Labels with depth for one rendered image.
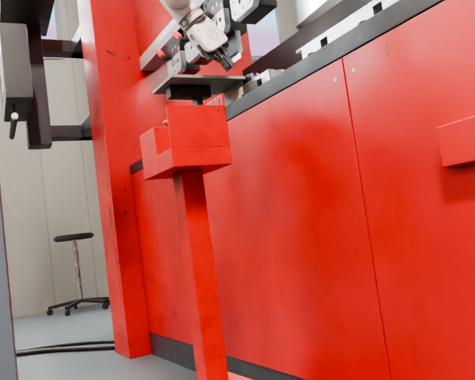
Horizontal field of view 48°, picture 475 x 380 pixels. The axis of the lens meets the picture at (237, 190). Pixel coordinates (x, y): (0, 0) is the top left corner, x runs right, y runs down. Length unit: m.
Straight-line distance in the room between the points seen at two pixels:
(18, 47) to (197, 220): 1.65
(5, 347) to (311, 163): 0.80
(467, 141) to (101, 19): 2.11
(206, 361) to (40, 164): 4.46
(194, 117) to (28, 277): 4.39
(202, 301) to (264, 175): 0.38
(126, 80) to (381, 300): 1.86
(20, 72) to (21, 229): 3.02
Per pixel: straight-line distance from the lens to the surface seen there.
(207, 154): 1.31
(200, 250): 1.35
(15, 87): 2.71
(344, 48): 1.20
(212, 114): 1.34
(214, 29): 1.73
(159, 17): 2.49
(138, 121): 2.64
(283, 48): 2.57
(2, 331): 1.33
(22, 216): 5.58
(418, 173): 1.04
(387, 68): 1.09
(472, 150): 0.94
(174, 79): 1.72
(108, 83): 2.65
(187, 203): 1.34
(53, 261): 5.57
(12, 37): 2.79
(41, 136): 3.08
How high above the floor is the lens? 0.48
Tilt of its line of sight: 5 degrees up
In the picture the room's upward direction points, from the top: 7 degrees counter-clockwise
